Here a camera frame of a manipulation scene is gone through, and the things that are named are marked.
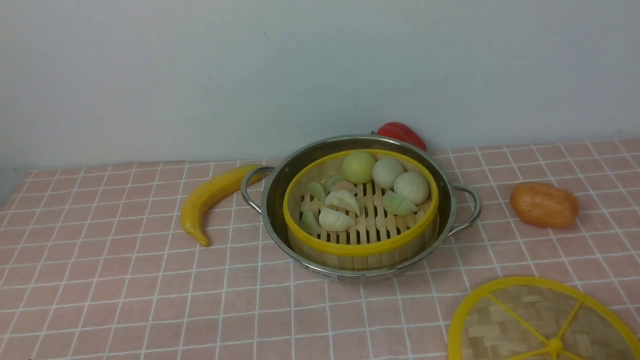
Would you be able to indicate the yellow bamboo steamer lid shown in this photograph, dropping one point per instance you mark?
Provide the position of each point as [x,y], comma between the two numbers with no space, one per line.
[532,318]

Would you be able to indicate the stainless steel pot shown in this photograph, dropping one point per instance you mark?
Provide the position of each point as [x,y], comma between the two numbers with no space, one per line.
[264,190]

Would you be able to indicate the pink checked tablecloth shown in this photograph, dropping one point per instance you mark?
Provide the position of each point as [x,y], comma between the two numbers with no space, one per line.
[94,265]

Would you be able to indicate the red bell pepper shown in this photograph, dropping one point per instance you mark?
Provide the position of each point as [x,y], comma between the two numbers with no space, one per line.
[401,132]

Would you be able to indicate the white dumpling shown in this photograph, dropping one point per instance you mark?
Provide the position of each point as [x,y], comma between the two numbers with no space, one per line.
[334,220]
[343,199]

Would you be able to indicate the white steamed bun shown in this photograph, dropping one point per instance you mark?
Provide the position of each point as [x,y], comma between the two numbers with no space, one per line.
[386,171]

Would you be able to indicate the yellow rimmed bamboo steamer basket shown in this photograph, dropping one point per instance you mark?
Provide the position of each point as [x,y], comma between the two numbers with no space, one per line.
[378,240]

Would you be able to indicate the orange potato toy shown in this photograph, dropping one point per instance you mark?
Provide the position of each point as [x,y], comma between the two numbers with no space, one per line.
[544,205]

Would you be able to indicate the white pleated bun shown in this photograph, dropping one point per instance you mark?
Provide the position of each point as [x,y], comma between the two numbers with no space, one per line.
[413,186]

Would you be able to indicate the yellowish steamed bun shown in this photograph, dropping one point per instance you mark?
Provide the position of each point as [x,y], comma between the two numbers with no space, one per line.
[357,167]

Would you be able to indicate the yellow plastic banana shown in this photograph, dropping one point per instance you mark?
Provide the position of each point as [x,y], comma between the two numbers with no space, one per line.
[204,197]

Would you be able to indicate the green dumpling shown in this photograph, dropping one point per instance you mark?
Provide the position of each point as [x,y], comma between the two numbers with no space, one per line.
[309,223]
[317,191]
[397,204]

